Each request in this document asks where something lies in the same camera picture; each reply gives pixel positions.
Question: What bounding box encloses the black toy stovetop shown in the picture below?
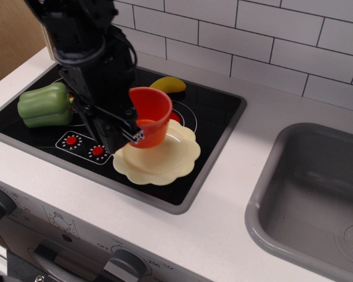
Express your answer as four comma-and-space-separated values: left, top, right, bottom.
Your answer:
0, 65, 246, 214

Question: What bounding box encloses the green toy bell pepper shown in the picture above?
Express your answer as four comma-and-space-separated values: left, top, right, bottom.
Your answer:
17, 82, 73, 128

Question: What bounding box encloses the cream scalloped plate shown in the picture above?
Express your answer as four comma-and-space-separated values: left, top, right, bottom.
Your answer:
113, 120, 201, 186

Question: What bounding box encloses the grey oven door handle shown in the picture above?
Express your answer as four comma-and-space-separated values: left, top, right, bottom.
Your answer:
32, 245, 102, 281

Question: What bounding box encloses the grey right oven knob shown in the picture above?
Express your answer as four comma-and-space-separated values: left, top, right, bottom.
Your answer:
104, 249, 146, 282

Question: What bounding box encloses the wooden side panel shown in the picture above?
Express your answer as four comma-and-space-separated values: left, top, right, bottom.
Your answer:
0, 1, 46, 80

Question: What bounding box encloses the red plastic cup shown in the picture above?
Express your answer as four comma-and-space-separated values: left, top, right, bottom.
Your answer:
129, 86, 172, 149

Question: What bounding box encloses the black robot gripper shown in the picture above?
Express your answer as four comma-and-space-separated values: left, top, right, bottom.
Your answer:
58, 38, 142, 154

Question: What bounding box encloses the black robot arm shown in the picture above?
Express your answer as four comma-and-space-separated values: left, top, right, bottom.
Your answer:
26, 1, 144, 154

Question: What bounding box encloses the grey toy sink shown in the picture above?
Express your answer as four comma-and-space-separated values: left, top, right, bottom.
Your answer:
245, 123, 353, 281

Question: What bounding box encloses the yellow toy banana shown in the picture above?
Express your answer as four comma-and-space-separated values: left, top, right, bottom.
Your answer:
149, 76, 187, 93

